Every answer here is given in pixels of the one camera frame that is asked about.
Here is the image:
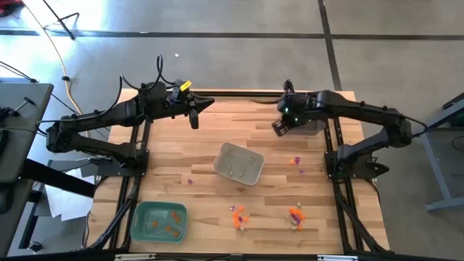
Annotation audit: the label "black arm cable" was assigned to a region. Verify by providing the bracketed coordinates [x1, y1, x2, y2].
[118, 54, 179, 92]
[402, 115, 429, 139]

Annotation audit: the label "thin black floor cable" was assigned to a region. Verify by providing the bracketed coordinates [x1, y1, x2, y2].
[0, 60, 39, 84]

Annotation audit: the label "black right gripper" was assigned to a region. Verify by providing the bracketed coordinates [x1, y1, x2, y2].
[271, 91, 310, 138]

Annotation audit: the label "dark grey side desk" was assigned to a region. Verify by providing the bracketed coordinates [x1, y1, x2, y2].
[0, 82, 54, 257]

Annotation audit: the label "black aluminium table frame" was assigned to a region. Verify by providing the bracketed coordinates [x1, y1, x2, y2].
[83, 79, 392, 257]

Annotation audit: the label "white paper sheets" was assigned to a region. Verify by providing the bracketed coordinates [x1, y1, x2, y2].
[43, 167, 96, 223]

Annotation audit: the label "white bar handle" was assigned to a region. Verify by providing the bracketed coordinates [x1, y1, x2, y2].
[114, 252, 157, 261]
[317, 254, 359, 261]

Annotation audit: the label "black tripod stand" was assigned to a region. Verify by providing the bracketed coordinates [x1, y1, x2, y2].
[41, 0, 80, 41]

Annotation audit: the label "yellow floor hose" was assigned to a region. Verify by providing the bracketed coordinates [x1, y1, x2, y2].
[20, 0, 83, 115]

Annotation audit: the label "black desk support frame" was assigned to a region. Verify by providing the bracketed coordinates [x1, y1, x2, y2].
[17, 158, 97, 251]

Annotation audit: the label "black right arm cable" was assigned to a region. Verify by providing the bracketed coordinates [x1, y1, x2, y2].
[402, 115, 429, 139]

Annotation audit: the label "black desk clamp tool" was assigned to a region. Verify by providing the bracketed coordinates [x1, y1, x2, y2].
[0, 96, 37, 123]

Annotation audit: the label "green plastic bin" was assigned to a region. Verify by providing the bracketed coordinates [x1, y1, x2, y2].
[130, 201, 189, 244]

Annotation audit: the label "dark translucent plastic bin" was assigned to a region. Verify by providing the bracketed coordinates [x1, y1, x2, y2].
[288, 119, 326, 136]

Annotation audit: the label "red floor item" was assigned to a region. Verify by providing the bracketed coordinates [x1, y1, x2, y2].
[0, 0, 25, 17]

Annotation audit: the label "blue-grey table frame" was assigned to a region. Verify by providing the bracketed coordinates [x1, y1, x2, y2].
[398, 92, 464, 212]

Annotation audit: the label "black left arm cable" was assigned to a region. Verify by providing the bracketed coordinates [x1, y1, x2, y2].
[118, 54, 179, 92]

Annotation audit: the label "white plastic bin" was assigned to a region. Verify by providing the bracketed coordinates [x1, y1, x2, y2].
[212, 141, 266, 187]

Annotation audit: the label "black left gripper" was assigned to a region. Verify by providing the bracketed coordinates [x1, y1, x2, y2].
[165, 86, 216, 131]

